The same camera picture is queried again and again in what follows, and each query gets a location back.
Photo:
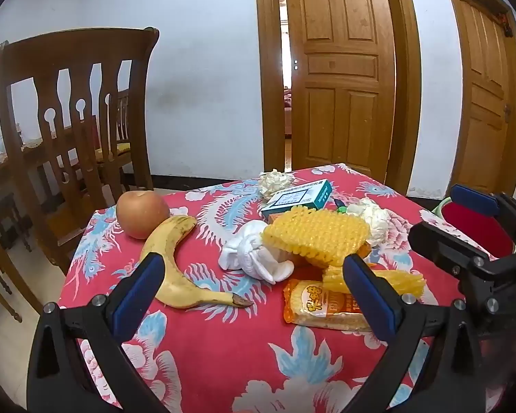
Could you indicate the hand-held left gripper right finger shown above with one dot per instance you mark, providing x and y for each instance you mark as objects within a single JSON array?
[{"x": 370, "y": 297}]

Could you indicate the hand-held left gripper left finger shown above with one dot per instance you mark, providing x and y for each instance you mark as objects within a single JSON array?
[{"x": 137, "y": 292}]

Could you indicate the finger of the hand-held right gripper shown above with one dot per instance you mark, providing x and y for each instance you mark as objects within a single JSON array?
[
  {"x": 438, "y": 241},
  {"x": 473, "y": 200}
]

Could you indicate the small yellow foam net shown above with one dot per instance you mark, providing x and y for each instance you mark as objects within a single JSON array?
[{"x": 408, "y": 282}]

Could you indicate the orange snack packet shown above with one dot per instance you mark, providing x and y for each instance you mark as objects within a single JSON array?
[{"x": 322, "y": 305}]

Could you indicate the white foam net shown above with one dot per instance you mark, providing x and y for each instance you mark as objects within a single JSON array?
[
  {"x": 376, "y": 219},
  {"x": 273, "y": 183}
]

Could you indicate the large yellow foam net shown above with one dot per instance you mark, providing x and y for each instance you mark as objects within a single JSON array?
[{"x": 318, "y": 232}]

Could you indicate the white tissue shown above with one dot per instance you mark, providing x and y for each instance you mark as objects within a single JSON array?
[{"x": 253, "y": 258}]

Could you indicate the yellow banana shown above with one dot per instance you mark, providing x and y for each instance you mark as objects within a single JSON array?
[{"x": 167, "y": 258}]

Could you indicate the red yellow apple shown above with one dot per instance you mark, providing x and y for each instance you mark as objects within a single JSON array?
[{"x": 142, "y": 215}]

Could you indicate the small green white bottle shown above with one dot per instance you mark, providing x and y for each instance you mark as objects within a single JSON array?
[{"x": 342, "y": 208}]

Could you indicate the closed wooden door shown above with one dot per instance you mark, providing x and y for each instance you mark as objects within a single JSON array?
[{"x": 486, "y": 94}]

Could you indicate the red floral tablecloth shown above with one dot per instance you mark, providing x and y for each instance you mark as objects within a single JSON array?
[{"x": 241, "y": 344}]

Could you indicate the teal white carton box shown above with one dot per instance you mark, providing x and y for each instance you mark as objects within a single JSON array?
[{"x": 296, "y": 200}]

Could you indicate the red cloth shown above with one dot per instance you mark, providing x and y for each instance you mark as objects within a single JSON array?
[{"x": 94, "y": 133}]

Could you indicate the red door ornament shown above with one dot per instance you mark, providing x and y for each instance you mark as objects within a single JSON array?
[{"x": 506, "y": 26}]

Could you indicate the open wooden door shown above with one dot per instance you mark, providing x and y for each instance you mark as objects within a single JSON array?
[{"x": 339, "y": 73}]

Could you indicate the wooden chair with yellow cushion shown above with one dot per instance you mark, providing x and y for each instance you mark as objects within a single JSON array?
[{"x": 122, "y": 107}]

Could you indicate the pink sofa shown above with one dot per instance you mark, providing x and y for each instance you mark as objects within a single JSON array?
[{"x": 287, "y": 112}]

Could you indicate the large wooden chair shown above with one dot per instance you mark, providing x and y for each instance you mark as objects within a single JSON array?
[{"x": 69, "y": 51}]

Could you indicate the wooden door frame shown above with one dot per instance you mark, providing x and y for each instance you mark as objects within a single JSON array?
[
  {"x": 406, "y": 73},
  {"x": 451, "y": 73}
]

